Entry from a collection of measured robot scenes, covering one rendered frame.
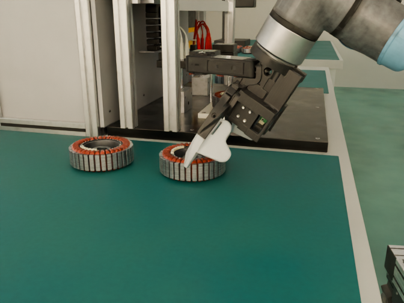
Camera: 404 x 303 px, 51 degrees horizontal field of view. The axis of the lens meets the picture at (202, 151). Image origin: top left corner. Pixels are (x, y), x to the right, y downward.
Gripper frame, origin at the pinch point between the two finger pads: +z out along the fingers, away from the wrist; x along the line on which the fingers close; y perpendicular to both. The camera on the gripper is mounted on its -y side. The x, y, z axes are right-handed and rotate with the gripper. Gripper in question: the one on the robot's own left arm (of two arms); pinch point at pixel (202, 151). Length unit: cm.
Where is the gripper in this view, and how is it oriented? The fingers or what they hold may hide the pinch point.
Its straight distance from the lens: 69.7
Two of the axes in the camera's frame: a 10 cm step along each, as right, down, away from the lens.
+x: 4.3, -2.8, 8.5
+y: 7.8, 5.9, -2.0
